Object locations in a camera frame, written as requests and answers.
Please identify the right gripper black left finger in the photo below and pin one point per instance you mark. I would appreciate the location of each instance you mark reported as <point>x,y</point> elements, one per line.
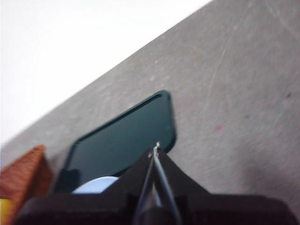
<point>93,208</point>

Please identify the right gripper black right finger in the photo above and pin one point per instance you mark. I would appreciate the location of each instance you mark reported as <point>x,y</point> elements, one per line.
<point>222,208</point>

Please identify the yellow lemon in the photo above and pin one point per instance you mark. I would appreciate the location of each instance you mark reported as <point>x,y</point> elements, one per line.
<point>4,211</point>

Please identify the pale blue plate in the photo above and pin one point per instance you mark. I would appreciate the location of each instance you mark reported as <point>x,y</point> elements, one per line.
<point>93,185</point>

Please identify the brown wicker basket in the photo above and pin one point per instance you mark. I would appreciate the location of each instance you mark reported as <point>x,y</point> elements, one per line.
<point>25,171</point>

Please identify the dark rectangular tray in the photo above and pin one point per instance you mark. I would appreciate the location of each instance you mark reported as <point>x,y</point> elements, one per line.
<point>122,136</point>

